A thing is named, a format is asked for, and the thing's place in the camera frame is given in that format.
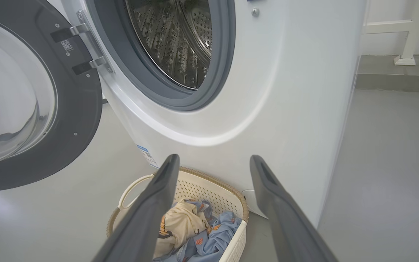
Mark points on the white metal railing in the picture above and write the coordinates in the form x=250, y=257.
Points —
x=411, y=36

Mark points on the cream perforated laundry basket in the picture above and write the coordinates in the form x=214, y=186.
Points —
x=202, y=189

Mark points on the round white filter cover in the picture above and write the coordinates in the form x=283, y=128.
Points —
x=251, y=202

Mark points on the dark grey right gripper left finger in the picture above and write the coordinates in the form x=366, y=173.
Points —
x=147, y=218

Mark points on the small white QR code sticker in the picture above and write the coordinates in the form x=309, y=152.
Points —
x=67, y=45

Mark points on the blue patterned garment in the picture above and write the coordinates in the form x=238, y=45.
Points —
x=216, y=236

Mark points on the stainless steel washing machine drum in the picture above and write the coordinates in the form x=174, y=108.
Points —
x=173, y=43

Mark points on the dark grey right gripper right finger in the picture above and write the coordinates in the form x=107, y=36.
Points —
x=286, y=225

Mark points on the white front-load washing machine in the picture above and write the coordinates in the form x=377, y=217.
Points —
x=286, y=109

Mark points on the cream garment with tiger print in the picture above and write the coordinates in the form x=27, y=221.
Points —
x=180, y=225

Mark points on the blue energy label sticker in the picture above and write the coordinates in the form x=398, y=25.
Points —
x=146, y=154

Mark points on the metal washing machine door hinge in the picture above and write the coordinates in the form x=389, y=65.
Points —
x=93, y=43

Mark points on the round black glass washer door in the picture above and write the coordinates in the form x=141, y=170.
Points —
x=82, y=120

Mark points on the small silver round screw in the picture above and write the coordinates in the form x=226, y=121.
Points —
x=255, y=12

